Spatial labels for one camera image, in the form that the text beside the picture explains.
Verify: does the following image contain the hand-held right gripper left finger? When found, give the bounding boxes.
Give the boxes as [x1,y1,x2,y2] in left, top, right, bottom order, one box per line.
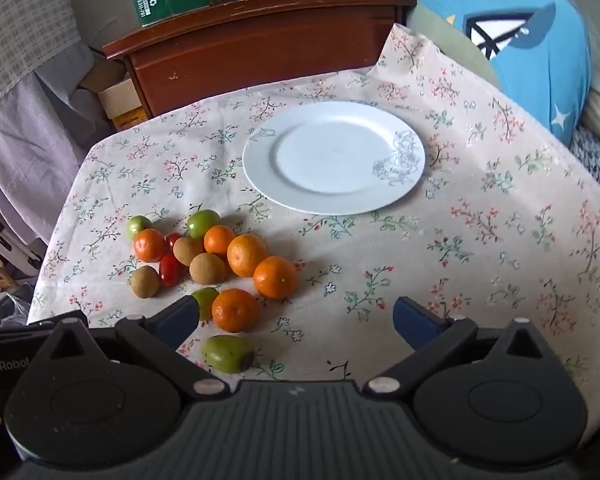
[47,296,231,402]

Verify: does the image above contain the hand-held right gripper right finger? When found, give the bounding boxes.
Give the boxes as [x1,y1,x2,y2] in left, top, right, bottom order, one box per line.
[363,296,552,400]

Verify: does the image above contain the orange mandarin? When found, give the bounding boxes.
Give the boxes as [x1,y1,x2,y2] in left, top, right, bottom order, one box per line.
[133,228,167,263]
[211,288,260,334]
[203,225,238,257]
[253,256,299,301]

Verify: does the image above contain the brown longan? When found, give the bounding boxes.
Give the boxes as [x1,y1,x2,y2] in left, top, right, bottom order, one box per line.
[130,266,161,299]
[172,236,205,267]
[189,252,228,285]

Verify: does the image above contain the green jujube with brown spot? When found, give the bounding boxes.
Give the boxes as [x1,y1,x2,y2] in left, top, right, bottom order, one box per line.
[202,335,255,374]

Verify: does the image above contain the yellow-orange mandarin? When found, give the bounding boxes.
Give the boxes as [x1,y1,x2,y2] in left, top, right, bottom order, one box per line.
[226,234,269,278]

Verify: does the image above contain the small green jujube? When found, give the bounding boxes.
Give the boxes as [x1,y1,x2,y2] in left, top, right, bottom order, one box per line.
[126,215,153,241]

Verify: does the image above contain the white plate with grey flowers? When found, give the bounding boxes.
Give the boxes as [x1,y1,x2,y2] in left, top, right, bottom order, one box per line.
[242,101,426,214]

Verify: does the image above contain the clear plastic bag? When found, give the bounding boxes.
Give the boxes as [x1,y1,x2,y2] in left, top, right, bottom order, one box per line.
[0,291,31,326]

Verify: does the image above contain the floral tablecloth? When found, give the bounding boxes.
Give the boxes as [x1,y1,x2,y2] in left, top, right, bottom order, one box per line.
[26,22,600,466]

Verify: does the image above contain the open cardboard box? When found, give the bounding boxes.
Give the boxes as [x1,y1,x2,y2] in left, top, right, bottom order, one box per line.
[80,62,148,133]

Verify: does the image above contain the lilac cloth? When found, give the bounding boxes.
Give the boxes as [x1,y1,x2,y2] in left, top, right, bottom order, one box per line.
[0,40,116,261]

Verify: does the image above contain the brown wooden nightstand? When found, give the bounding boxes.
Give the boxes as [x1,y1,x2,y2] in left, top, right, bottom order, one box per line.
[102,0,417,120]

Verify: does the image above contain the blue plush pillow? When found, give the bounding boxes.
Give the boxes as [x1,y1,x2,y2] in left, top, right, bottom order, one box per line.
[362,0,593,146]

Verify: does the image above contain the olive green cushion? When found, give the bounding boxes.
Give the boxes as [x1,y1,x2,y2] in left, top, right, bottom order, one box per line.
[405,5,503,88]

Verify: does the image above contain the checkered grey cloth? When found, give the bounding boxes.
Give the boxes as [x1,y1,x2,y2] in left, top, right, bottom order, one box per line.
[0,0,83,121]

